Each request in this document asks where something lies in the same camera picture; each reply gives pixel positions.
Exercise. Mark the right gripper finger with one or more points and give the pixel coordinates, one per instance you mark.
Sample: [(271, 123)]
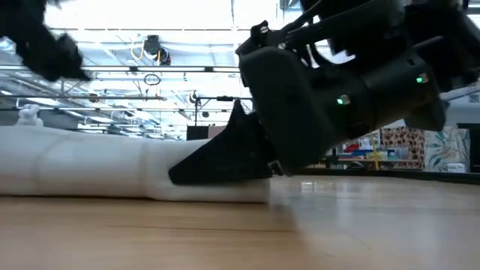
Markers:
[(225, 165)]

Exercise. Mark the white checked towel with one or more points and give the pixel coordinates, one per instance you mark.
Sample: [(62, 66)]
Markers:
[(93, 165)]

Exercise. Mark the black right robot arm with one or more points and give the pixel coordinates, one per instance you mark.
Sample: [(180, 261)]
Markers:
[(405, 86)]

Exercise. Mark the pink cloth backdrop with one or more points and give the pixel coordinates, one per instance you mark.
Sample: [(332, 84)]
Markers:
[(216, 130)]

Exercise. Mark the small black monitor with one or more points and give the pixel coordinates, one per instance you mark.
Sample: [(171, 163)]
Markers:
[(197, 132)]

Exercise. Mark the brown patterned panel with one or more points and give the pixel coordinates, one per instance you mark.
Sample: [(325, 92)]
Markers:
[(403, 144)]

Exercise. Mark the floral patterned panel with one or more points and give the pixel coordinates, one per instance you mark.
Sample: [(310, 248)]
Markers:
[(448, 150)]

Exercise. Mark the white box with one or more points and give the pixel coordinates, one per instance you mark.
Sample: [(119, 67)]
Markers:
[(456, 168)]

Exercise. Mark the black stand frame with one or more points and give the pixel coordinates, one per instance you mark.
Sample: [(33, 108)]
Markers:
[(225, 98)]

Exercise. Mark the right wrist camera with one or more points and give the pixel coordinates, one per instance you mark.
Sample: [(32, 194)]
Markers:
[(262, 35)]

